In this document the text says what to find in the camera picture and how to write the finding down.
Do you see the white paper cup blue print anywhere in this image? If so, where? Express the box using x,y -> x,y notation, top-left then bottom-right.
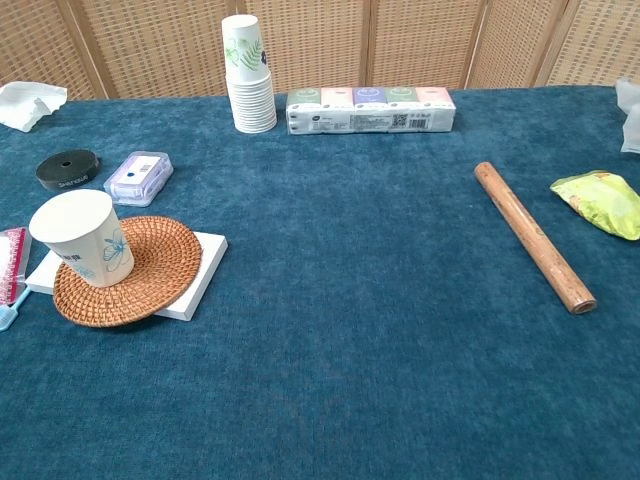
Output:
28,188 -> 136,289

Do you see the round woven rattan coaster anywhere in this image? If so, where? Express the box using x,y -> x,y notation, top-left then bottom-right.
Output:
53,215 -> 203,329

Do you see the flat white box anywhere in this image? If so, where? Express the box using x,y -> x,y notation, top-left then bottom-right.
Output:
24,230 -> 229,323

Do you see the multicolour tissue packet bundle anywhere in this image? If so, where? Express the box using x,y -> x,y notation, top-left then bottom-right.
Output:
285,86 -> 457,136

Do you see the blue tablecloth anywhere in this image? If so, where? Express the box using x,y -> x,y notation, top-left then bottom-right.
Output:
0,85 -> 640,480

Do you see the stack of white paper cups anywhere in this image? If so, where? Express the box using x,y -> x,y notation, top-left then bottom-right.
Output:
221,14 -> 278,135

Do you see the clear purple plastic box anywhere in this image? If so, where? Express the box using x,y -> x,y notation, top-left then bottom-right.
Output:
103,150 -> 175,208

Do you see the brown wooden rolling pin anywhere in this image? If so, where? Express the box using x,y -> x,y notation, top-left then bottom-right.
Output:
473,161 -> 598,315

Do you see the woven rattan folding screen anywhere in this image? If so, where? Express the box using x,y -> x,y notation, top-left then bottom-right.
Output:
0,0 -> 640,101

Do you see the black tape roll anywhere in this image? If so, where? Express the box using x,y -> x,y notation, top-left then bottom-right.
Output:
35,149 -> 101,192

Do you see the yellow-green snack bag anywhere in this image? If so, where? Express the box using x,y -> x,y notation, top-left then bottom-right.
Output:
549,170 -> 640,242

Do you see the pink and white bag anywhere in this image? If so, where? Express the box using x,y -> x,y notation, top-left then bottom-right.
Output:
0,226 -> 34,306

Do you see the light blue toothbrush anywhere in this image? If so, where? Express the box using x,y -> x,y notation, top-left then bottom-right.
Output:
0,287 -> 31,333

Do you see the crumpled white tissue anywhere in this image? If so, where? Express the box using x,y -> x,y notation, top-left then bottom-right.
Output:
0,80 -> 68,133

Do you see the clear bag of white rolls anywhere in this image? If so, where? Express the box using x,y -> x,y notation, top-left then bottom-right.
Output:
614,77 -> 640,154

